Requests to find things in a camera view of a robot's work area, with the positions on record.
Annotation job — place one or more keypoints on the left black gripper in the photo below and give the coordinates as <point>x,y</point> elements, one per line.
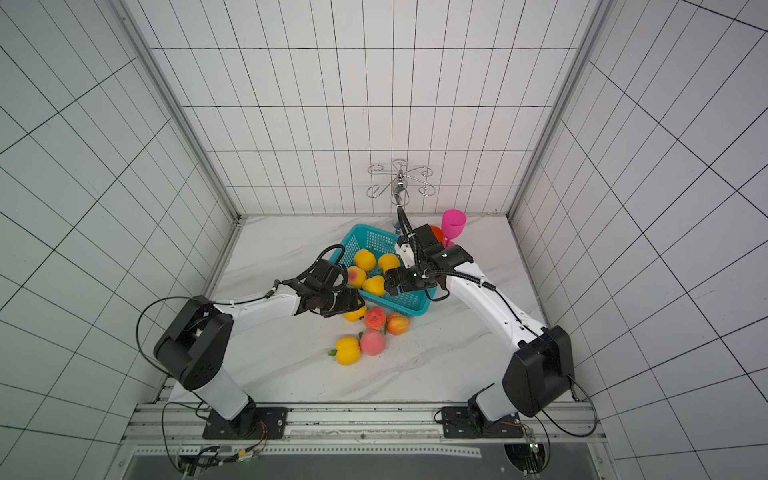
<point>349,303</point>

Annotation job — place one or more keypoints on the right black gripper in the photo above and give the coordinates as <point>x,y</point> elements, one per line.
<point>402,280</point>

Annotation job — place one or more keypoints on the yellow red peach top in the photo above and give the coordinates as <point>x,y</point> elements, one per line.
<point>356,315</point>

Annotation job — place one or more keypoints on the yellow peach red spot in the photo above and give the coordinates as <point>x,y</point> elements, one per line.
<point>356,277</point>

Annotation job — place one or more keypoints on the yellow peach with leaf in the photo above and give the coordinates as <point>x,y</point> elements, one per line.
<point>365,260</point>

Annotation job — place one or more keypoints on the yellow peach leaf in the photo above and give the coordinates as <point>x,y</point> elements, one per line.
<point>347,351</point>

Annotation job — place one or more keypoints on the pink peach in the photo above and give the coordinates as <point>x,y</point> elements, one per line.
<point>372,342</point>

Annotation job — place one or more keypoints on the orange red peach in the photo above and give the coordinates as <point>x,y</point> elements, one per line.
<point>397,324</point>

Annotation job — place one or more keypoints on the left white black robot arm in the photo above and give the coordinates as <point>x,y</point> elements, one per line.
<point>193,348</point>

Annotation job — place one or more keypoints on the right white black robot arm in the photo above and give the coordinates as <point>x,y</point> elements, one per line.
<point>540,367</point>

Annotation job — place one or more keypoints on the orange plastic bowl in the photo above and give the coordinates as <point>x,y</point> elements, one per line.
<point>438,233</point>

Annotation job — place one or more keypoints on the pink plastic goblet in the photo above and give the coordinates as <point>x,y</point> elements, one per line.
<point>452,225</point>

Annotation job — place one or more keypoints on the metal cup drying rack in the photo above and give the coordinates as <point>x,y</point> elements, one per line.
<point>393,182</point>

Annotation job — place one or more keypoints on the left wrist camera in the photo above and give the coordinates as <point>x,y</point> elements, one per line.
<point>328,275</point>

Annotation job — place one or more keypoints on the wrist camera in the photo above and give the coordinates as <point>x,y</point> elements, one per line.
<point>328,275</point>
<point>418,246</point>

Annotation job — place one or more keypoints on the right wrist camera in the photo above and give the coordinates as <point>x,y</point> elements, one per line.
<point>418,246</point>

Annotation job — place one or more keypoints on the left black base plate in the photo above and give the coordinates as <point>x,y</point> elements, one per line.
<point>253,423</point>

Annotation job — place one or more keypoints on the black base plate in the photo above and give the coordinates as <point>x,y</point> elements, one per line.
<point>467,422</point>
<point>253,423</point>

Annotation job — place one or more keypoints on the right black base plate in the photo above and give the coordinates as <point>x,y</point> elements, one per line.
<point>467,422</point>

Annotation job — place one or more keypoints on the aluminium mounting rail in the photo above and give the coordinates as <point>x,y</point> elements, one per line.
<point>375,428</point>

